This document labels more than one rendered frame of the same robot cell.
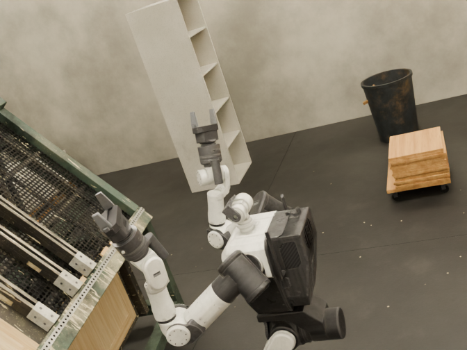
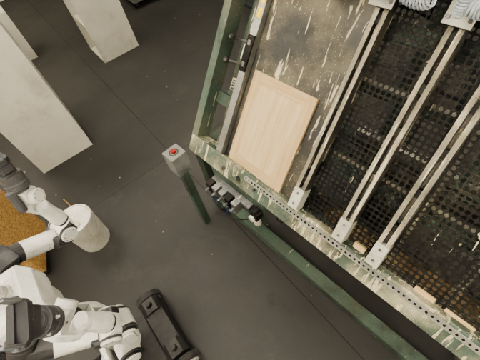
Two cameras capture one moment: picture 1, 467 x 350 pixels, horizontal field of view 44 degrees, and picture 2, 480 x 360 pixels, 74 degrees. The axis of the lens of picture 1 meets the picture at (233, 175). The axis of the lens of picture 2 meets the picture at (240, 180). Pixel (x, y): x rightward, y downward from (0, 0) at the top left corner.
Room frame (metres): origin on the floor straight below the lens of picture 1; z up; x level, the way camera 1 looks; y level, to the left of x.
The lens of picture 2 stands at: (2.93, 0.22, 2.43)
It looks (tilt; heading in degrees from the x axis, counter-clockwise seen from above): 53 degrees down; 131
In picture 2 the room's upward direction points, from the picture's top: 14 degrees counter-clockwise
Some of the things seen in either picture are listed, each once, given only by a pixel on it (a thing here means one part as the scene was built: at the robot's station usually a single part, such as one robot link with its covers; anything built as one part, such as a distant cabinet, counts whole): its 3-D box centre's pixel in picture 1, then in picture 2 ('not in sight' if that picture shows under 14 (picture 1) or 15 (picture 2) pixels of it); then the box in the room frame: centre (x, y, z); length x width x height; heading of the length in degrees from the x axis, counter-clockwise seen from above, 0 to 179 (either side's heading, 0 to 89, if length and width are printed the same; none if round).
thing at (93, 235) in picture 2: not in sight; (81, 226); (0.80, 0.51, 0.24); 0.32 x 0.30 x 0.47; 158
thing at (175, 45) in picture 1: (193, 94); not in sight; (6.38, 0.13, 1.03); 0.60 x 0.58 x 2.05; 158
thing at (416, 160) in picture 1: (415, 162); not in sight; (4.53, -1.49, 0.20); 0.61 x 0.51 x 0.40; 158
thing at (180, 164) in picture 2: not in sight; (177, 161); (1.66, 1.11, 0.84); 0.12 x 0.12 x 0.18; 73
